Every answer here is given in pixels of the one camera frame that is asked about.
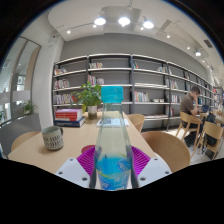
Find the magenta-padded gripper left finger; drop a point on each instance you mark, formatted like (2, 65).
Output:
(71, 170)

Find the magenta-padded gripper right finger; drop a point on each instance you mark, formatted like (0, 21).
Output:
(153, 170)

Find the clear bottle with blue cap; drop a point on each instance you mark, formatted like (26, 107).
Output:
(113, 150)

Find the rounded light wooden chair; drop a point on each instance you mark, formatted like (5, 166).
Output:
(136, 121)
(166, 148)

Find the grey-green patterned mug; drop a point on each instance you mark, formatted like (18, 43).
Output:
(52, 138)

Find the thick dark blue book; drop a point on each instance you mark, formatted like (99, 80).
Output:
(70, 123)

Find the red book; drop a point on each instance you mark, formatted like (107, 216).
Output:
(68, 117)

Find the pink-covered book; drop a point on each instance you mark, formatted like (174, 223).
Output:
(68, 111)

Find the slatted wooden chair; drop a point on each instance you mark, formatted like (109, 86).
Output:
(213, 131)
(186, 118)

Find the person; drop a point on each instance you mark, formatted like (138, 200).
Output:
(187, 103)

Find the green potted plant, white pot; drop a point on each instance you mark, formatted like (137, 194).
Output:
(88, 96)

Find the black backpack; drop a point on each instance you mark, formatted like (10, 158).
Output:
(210, 120)

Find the green plant by window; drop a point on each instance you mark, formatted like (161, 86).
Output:
(28, 107)

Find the group of ceiling lights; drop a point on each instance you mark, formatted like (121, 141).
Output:
(124, 21)

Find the grey wall shelf with books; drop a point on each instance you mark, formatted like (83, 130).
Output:
(146, 80)

